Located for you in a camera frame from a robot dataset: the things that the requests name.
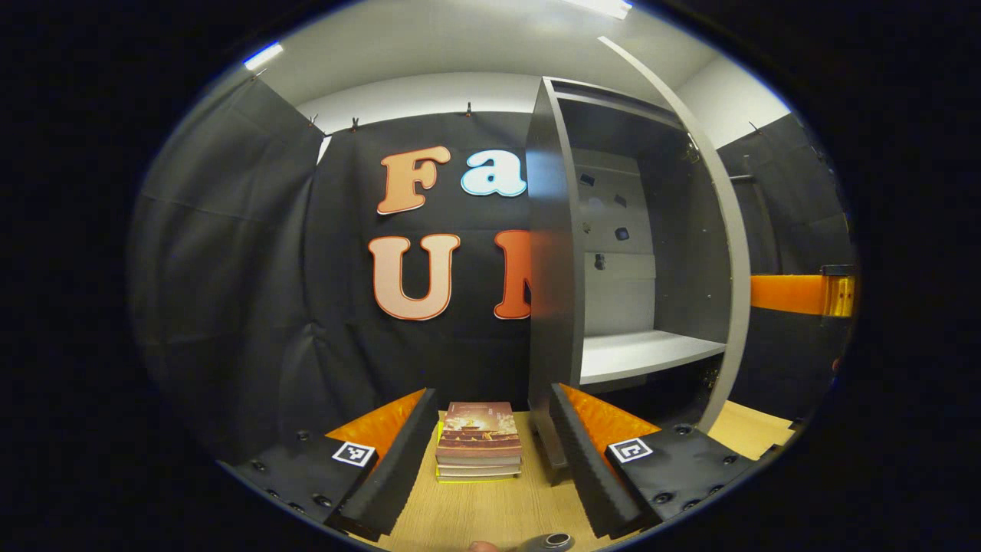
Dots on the dark cover book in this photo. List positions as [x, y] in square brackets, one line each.
[479, 466]
[479, 473]

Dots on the grey cabinet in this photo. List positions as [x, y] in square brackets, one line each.
[552, 268]

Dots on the black backdrop cloth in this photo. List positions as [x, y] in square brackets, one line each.
[345, 360]

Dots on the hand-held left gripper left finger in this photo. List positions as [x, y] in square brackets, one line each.
[402, 460]

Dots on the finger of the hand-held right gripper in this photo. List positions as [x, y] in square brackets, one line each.
[789, 295]

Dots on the ceiling strip light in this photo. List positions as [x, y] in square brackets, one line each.
[264, 55]
[602, 6]

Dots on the brown cover book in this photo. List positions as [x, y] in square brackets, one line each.
[479, 429]

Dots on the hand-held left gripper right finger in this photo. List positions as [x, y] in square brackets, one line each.
[579, 468]

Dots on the white cabinet door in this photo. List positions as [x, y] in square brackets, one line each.
[739, 291]

